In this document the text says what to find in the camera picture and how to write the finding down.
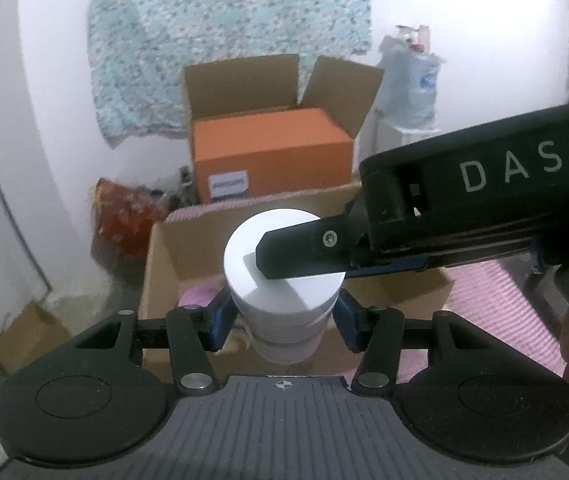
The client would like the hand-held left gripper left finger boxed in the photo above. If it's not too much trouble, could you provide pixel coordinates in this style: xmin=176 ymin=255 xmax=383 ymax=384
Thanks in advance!
xmin=72 ymin=290 xmax=239 ymax=396

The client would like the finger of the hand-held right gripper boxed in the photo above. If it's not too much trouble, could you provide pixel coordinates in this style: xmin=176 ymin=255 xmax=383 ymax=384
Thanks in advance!
xmin=256 ymin=212 xmax=365 ymax=281
xmin=344 ymin=254 xmax=432 ymax=281

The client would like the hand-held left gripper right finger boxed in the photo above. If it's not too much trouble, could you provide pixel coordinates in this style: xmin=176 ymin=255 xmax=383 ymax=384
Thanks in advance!
xmin=333 ymin=290 xmax=495 ymax=396

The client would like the purple plastic lid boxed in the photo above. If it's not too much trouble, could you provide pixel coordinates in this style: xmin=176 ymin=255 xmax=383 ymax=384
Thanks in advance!
xmin=178 ymin=284 xmax=225 ymax=310

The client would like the white pill bottle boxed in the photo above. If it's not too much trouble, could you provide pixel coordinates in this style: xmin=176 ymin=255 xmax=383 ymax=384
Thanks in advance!
xmin=223 ymin=207 xmax=347 ymax=365

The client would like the large cardboard box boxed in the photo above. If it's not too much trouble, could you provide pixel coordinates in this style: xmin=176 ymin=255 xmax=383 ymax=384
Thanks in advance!
xmin=139 ymin=182 xmax=457 ymax=386

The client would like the orange box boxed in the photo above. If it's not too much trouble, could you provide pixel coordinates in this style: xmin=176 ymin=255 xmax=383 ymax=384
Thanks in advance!
xmin=192 ymin=107 xmax=355 ymax=206

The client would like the purple checkered bear blanket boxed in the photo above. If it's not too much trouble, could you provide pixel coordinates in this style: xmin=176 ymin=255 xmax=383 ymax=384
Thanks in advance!
xmin=164 ymin=205 xmax=569 ymax=386

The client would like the white water dispenser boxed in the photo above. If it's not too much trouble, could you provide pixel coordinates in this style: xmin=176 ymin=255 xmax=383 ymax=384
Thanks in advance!
xmin=371 ymin=107 xmax=440 ymax=161

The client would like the clear water jug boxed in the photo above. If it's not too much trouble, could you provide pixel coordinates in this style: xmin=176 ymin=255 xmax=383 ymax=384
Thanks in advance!
xmin=377 ymin=35 xmax=440 ymax=128

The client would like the red patterned bag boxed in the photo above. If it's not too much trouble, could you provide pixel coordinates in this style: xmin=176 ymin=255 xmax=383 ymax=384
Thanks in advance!
xmin=92 ymin=177 xmax=172 ymax=271

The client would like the small cardboard box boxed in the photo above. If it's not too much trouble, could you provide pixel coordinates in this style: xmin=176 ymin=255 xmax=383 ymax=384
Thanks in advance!
xmin=0 ymin=302 xmax=72 ymax=376

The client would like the floral cloth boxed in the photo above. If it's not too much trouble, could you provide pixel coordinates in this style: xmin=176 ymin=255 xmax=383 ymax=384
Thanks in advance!
xmin=87 ymin=0 xmax=372 ymax=148

